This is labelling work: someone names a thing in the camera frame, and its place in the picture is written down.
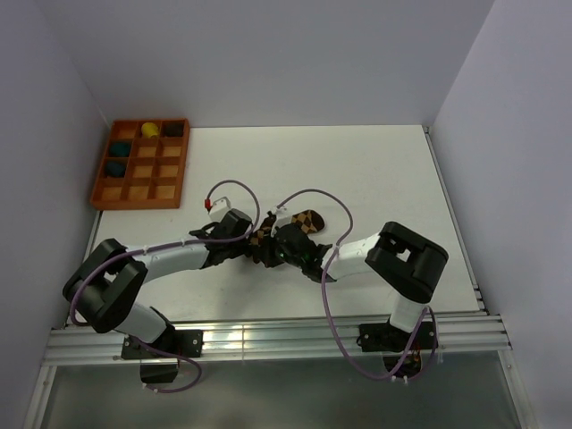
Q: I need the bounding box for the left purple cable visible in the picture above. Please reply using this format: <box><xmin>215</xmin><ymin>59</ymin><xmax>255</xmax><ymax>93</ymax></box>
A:
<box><xmin>69</xmin><ymin>179</ymin><xmax>261</xmax><ymax>394</ymax></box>

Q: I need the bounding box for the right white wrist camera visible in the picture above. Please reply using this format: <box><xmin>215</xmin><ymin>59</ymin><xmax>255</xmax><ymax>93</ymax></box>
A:
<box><xmin>268</xmin><ymin>206</ymin><xmax>293</xmax><ymax>230</ymax></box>

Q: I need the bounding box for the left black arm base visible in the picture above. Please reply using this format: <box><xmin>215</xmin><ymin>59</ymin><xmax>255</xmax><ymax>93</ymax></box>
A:
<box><xmin>121</xmin><ymin>328</ymin><xmax>204</xmax><ymax>394</ymax></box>

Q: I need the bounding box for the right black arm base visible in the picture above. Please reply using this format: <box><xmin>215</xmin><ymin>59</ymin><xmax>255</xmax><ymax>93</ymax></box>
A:
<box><xmin>356</xmin><ymin>322</ymin><xmax>439</xmax><ymax>381</ymax></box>

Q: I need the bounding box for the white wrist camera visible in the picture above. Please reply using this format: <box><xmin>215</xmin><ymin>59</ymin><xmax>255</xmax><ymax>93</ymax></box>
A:
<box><xmin>268</xmin><ymin>206</ymin><xmax>293</xmax><ymax>230</ymax></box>
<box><xmin>205</xmin><ymin>197</ymin><xmax>232</xmax><ymax>223</ymax></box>

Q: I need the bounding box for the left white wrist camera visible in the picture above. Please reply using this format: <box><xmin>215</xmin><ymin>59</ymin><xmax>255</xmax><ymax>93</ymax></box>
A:
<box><xmin>205</xmin><ymin>197</ymin><xmax>232</xmax><ymax>223</ymax></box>

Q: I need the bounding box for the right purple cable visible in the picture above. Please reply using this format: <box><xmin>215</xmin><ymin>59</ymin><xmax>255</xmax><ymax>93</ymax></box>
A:
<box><xmin>275</xmin><ymin>189</ymin><xmax>439</xmax><ymax>384</ymax></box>

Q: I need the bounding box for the purple cable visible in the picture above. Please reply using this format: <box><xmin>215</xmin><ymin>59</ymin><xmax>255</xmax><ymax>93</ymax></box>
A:
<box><xmin>275</xmin><ymin>189</ymin><xmax>439</xmax><ymax>384</ymax></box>
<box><xmin>69</xmin><ymin>179</ymin><xmax>261</xmax><ymax>394</ymax></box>

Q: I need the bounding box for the dark brown rolled sock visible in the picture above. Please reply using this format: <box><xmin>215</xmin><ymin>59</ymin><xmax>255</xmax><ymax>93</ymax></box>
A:
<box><xmin>162</xmin><ymin>122</ymin><xmax>185</xmax><ymax>138</ymax></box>

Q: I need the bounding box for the orange wooden compartment tray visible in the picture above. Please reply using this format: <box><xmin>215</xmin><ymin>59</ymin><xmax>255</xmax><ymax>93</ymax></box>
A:
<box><xmin>90</xmin><ymin>118</ymin><xmax>190</xmax><ymax>211</ymax></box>

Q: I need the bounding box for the aluminium rail frame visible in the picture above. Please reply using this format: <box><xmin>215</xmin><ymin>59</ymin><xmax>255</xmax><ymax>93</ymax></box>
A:
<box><xmin>26</xmin><ymin>125</ymin><xmax>536</xmax><ymax>428</ymax></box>

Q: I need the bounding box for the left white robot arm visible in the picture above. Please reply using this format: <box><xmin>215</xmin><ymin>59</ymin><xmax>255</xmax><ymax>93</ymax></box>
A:
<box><xmin>63</xmin><ymin>208</ymin><xmax>252</xmax><ymax>357</ymax></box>

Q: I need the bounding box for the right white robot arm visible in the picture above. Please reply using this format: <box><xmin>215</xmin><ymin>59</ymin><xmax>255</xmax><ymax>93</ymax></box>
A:
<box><xmin>261</xmin><ymin>222</ymin><xmax>449</xmax><ymax>349</ymax></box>

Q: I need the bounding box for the yellow rolled sock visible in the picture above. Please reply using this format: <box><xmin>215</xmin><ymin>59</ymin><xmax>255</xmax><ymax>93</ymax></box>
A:
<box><xmin>140</xmin><ymin>122</ymin><xmax>160</xmax><ymax>139</ymax></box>

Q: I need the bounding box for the teal rolled sock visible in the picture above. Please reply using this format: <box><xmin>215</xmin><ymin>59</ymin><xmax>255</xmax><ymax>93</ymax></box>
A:
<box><xmin>108</xmin><ymin>141</ymin><xmax>131</xmax><ymax>157</ymax></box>

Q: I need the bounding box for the dark blue rolled sock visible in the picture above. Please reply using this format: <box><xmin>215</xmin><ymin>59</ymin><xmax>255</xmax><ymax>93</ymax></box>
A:
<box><xmin>104</xmin><ymin>161</ymin><xmax>127</xmax><ymax>178</ymax></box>

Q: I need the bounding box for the brown argyle sock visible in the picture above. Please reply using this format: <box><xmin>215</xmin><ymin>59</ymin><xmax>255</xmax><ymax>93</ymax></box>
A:
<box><xmin>246</xmin><ymin>209</ymin><xmax>325</xmax><ymax>268</ymax></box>

